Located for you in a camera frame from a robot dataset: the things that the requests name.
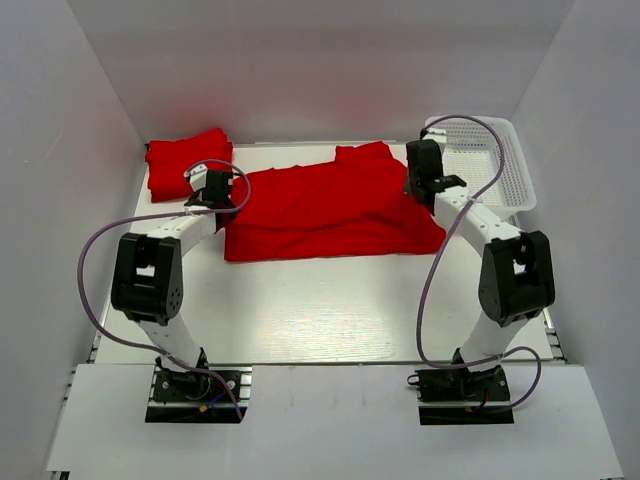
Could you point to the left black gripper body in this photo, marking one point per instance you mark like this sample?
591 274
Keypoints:
229 204

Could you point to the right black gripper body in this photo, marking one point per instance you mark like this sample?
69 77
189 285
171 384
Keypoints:
411 181

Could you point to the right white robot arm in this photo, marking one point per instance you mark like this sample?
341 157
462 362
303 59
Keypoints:
516 275

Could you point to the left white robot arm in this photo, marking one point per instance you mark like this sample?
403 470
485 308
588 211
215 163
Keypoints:
148 285

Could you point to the folded red t shirt stack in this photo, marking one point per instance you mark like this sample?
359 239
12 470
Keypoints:
168 161

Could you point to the white plastic basket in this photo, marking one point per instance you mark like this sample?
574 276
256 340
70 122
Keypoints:
478 154

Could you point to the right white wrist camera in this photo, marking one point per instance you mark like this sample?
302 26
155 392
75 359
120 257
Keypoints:
438 135

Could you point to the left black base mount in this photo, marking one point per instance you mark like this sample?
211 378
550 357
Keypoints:
188 398

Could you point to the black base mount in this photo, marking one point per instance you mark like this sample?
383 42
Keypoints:
462 398
188 398

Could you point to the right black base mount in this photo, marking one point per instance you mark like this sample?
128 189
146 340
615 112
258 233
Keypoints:
462 398

